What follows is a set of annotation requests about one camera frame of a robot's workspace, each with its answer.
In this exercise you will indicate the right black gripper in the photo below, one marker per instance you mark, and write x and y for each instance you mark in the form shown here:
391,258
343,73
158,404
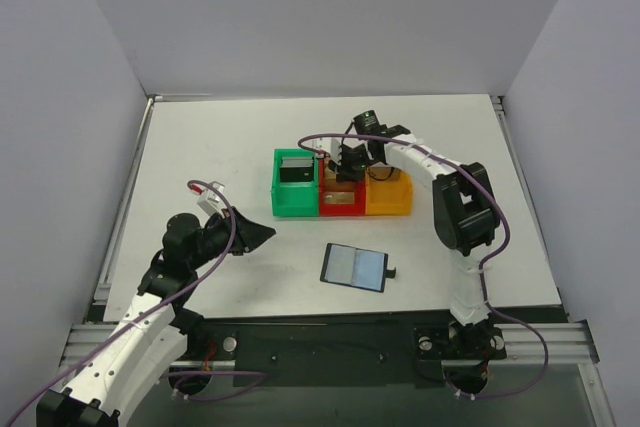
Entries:
350,167

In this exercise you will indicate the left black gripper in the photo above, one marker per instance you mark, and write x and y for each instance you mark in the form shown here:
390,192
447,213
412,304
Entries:
239,237

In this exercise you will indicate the black leather card holder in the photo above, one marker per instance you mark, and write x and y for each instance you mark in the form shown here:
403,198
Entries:
338,265

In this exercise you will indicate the blue credit card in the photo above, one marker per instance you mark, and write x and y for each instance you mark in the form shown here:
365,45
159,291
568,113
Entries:
369,270

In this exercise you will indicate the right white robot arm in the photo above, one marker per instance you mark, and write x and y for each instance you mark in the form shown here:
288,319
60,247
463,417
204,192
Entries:
467,219

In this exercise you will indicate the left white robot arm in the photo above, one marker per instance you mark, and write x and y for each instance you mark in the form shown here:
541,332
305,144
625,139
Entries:
156,327

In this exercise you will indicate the black card stack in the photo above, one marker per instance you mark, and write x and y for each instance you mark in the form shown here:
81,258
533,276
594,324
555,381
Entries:
296,169

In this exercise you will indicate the red plastic bin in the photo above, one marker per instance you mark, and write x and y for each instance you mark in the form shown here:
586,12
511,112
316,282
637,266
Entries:
352,210

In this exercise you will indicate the orange plastic bin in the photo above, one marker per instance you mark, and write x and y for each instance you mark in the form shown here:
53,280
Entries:
389,192

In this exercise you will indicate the green plastic bin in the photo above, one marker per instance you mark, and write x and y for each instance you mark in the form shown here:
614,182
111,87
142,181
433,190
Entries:
293,199

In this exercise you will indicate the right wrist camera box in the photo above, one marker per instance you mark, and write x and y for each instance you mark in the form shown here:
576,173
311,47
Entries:
327,148

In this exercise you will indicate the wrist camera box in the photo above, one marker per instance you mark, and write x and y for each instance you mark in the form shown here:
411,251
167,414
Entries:
207,200
327,148

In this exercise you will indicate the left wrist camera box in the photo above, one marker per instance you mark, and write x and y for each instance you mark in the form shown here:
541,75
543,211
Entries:
207,200

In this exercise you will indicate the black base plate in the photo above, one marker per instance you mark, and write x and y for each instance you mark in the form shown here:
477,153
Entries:
351,350

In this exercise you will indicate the aluminium frame rail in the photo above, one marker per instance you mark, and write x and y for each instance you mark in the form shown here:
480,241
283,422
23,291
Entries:
130,249

